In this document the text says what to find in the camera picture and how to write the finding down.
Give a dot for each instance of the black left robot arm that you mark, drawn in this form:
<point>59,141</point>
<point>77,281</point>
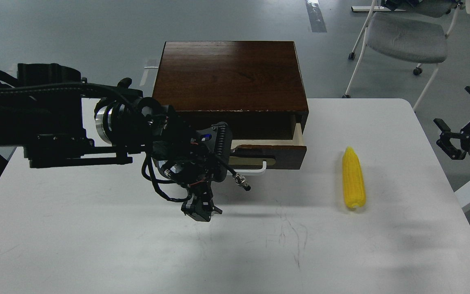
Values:
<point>61,119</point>

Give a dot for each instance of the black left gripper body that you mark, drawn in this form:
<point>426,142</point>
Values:
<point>182,162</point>

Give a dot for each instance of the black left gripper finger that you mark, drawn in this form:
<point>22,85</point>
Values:
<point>200,205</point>

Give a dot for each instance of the wooden drawer with white handle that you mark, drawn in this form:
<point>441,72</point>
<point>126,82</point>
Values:
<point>274,140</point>

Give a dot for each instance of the grey office chair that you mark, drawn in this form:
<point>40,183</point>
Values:
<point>408,39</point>

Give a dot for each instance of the yellow corn cob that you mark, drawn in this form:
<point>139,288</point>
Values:
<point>354,192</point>

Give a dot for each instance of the dark wooden drawer cabinet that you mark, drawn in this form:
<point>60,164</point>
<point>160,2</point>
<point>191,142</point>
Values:
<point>254,86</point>

